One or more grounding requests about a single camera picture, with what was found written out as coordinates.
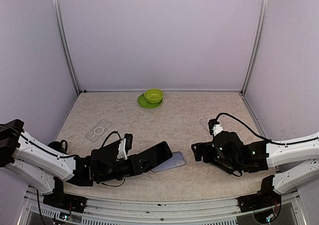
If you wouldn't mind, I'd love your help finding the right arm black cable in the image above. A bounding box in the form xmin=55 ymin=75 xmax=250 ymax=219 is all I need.
xmin=214 ymin=112 xmax=275 ymax=143

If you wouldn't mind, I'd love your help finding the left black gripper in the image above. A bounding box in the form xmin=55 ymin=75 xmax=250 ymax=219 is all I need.
xmin=96 ymin=154 xmax=154 ymax=184

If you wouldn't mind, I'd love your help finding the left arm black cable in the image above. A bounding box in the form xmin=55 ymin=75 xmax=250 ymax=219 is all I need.
xmin=101 ymin=130 xmax=125 ymax=151

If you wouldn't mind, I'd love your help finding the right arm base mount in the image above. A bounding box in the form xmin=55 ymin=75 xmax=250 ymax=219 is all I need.
xmin=237 ymin=175 xmax=282 ymax=213

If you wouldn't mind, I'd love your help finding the green bowl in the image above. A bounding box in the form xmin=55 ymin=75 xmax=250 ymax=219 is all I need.
xmin=144 ymin=88 xmax=164 ymax=104

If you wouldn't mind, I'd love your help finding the left clear phone case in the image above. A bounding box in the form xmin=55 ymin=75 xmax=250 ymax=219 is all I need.
xmin=85 ymin=119 xmax=112 ymax=143

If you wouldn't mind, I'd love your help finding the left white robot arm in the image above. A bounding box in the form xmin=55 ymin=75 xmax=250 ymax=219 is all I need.
xmin=0 ymin=119 xmax=172 ymax=208

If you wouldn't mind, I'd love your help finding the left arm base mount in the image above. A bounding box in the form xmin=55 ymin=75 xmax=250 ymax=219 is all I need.
xmin=43 ymin=194 xmax=87 ymax=213

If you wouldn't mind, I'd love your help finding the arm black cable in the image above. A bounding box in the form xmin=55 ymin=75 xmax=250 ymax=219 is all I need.
xmin=214 ymin=112 xmax=275 ymax=143
xmin=101 ymin=130 xmax=125 ymax=151

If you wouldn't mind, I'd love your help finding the green saucer plate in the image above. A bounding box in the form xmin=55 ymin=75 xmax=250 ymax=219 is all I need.
xmin=138 ymin=94 xmax=163 ymax=109

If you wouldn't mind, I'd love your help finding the right aluminium frame post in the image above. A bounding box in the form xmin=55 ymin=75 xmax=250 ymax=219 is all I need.
xmin=241 ymin=0 xmax=269 ymax=97

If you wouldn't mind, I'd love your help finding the aluminium frame post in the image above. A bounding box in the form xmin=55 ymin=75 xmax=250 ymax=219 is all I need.
xmin=52 ymin=0 xmax=81 ymax=96
xmin=241 ymin=0 xmax=269 ymax=97

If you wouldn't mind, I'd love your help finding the left aluminium frame post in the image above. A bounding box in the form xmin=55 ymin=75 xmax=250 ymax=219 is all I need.
xmin=52 ymin=0 xmax=81 ymax=96

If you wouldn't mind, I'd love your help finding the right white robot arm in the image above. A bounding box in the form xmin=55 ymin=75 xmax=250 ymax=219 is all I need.
xmin=191 ymin=131 xmax=319 ymax=207

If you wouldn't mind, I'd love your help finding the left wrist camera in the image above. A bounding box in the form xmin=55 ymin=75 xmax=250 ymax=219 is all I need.
xmin=117 ymin=134 xmax=133 ymax=160

